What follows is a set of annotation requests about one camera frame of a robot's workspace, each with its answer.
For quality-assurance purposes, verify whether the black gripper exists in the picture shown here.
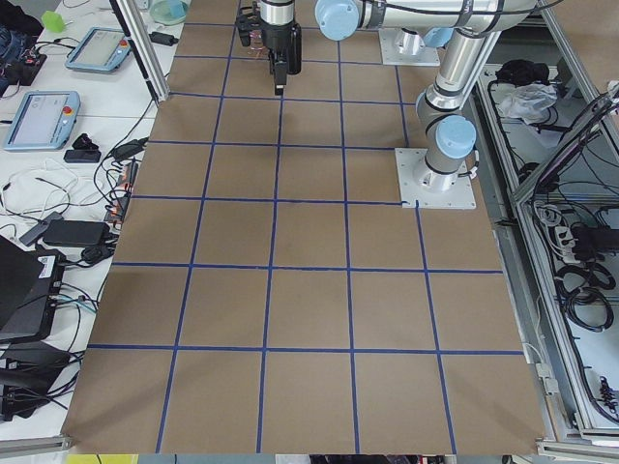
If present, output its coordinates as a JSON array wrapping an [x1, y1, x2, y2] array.
[[235, 14, 295, 96]]

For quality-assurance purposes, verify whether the dark wine bottle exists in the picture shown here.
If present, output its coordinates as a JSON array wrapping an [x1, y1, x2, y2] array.
[[287, 22, 303, 75]]

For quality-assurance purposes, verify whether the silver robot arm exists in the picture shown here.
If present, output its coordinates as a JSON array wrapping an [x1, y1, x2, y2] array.
[[413, 30, 500, 193], [235, 1, 536, 96]]

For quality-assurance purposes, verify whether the blue foam block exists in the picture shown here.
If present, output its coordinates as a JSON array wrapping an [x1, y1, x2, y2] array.
[[165, 0, 188, 19]]

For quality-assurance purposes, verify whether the green glass plate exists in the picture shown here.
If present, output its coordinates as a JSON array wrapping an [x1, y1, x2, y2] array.
[[149, 0, 190, 26]]

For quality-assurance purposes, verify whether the black power adapter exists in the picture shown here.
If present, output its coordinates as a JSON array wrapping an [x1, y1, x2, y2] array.
[[149, 31, 179, 46]]

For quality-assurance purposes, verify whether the blue teach pendant far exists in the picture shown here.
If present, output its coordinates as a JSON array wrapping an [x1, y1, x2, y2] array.
[[65, 27, 131, 73]]

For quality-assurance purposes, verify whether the blue teach pendant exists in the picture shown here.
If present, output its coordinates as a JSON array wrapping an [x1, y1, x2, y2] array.
[[3, 91, 81, 152], [65, 27, 131, 73]]

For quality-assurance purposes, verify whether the blue teach pendant near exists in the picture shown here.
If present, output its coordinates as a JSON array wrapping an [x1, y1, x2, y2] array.
[[3, 91, 81, 152]]

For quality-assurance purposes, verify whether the black laptop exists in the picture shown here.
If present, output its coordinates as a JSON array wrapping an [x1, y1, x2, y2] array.
[[1, 238, 65, 344]]

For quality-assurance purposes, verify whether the copper wire wine basket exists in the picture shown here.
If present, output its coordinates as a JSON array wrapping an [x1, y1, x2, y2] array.
[[241, 30, 268, 59]]

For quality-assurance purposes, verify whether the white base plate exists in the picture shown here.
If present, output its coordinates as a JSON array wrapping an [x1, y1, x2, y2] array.
[[395, 148, 477, 210], [378, 29, 440, 67]]

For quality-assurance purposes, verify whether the aluminium frame post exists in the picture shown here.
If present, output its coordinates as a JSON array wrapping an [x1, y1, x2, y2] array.
[[109, 0, 169, 103]]

